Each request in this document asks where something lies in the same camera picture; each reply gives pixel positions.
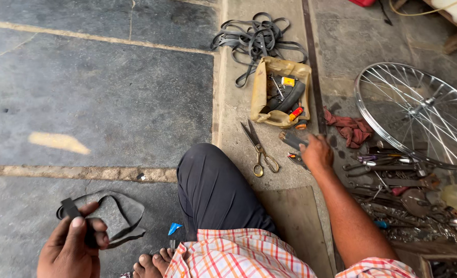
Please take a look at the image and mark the spoked bicycle wheel rim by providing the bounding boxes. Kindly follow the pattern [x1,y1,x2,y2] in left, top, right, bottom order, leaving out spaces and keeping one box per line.
[353,62,457,170]

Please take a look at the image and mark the dirty red cloth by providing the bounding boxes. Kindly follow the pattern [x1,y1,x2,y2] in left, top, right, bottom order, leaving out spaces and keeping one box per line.
[324,107,374,150]

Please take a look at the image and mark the heap of metal tools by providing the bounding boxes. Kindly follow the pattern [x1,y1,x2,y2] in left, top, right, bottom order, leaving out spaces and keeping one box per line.
[342,141,457,244]

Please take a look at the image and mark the person's checked shirt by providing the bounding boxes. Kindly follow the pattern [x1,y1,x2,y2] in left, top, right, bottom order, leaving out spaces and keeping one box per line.
[164,228,419,278]

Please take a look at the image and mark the black rubber tube piece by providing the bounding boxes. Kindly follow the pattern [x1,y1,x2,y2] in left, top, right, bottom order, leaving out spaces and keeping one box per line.
[56,189,147,249]

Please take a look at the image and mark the wooden board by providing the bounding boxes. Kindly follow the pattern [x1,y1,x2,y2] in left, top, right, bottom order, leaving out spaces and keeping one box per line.
[257,186,335,278]

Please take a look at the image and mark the black cable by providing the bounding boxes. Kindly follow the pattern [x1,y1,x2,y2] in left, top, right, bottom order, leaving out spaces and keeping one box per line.
[377,0,393,26]

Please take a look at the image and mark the brass handled scissors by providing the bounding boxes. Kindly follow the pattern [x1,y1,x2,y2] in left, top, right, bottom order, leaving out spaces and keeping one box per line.
[240,119,280,178]

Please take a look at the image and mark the bundle of black rubber strips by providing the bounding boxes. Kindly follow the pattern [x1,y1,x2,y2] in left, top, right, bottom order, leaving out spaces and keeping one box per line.
[211,12,309,88]

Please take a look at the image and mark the person's right hand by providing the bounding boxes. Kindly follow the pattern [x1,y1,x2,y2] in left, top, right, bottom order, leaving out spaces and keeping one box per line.
[299,134,334,173]

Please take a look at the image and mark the person's bare foot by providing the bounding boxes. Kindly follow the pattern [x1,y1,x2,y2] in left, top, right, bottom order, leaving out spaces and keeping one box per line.
[133,247,175,278]

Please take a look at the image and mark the yellow cable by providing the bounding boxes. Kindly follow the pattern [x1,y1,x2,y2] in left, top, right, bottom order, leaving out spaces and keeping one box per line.
[388,0,457,17]

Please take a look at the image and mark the dark metal hand tool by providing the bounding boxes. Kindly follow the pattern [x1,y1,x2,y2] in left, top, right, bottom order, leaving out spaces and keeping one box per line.
[278,131,310,152]

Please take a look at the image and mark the person's dark trousers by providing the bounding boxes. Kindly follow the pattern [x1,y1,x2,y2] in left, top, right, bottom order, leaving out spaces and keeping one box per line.
[176,143,279,242]

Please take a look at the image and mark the black rubber tube scrap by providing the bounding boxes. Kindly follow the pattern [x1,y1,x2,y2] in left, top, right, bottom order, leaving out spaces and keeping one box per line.
[269,79,306,114]

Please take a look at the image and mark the wooden tool box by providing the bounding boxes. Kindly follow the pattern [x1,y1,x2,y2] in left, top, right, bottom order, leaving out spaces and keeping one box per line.
[390,239,457,278]

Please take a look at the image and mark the cut yellow plastic container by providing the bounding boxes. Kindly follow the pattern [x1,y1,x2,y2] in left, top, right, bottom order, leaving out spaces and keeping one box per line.
[250,56,313,129]

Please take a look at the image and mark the person's left hand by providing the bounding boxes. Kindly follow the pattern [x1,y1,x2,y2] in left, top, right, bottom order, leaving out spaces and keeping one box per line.
[37,201,110,278]

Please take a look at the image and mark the red black pliers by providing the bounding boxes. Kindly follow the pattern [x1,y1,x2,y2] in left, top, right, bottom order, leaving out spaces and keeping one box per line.
[287,153,311,172]

